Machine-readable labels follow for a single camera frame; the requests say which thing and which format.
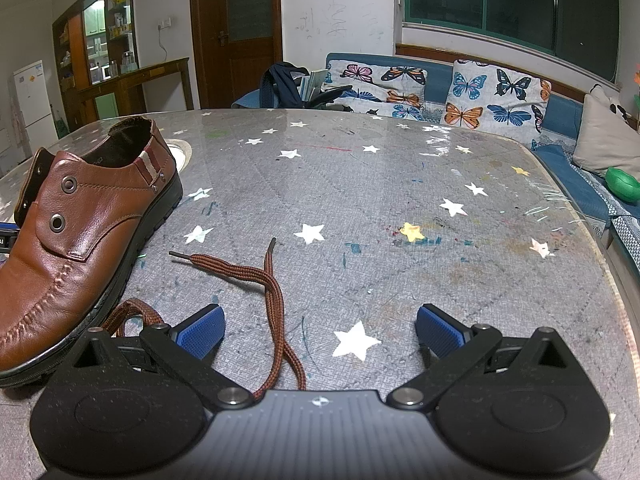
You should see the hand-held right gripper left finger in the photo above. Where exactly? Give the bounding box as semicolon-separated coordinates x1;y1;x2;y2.
70;304;256;411

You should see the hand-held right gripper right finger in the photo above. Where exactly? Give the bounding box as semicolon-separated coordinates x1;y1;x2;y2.
387;302;573;411

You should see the brown leather shoe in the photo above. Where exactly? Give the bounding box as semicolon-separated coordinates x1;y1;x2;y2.
0;115;183;388

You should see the brown shoelace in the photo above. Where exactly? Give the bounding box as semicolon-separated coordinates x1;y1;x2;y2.
102;238;307;396

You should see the white refrigerator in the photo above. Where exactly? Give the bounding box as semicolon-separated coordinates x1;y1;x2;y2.
12;60;60;156

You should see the grey star print tablecloth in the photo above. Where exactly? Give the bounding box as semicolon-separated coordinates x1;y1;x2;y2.
0;107;626;480

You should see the wooden display cabinet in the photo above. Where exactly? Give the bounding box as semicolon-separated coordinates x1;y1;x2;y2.
52;0;141;131

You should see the wooden console table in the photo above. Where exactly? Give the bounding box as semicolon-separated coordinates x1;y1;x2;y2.
77;57;195;126

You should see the green plastic bowl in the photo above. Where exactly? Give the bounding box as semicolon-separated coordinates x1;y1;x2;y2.
605;166;640;206

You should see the square butterfly print cushion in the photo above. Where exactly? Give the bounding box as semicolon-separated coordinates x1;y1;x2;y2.
442;59;551;136

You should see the blue sofa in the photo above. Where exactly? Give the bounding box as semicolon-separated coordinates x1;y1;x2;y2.
232;51;640;261

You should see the wide butterfly print cushion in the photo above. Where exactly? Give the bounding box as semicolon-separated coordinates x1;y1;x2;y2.
322;58;428;121

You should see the plain beige pillow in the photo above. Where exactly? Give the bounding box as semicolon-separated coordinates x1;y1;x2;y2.
571;91;640;176

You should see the dark blue backpack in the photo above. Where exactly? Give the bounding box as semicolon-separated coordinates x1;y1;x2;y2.
258;61;311;110

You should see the stack of books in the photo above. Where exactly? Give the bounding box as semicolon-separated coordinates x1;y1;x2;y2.
300;69;328;106

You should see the brown wooden door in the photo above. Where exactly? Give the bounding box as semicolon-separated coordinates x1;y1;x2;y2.
189;0;283;110

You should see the panda plush toy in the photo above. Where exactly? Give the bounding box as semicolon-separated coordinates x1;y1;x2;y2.
590;84;637;126

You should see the green framed window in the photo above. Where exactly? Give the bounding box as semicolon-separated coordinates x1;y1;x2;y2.
402;0;621;83

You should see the black curved handle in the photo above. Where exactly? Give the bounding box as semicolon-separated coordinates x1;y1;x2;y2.
312;85;351;108

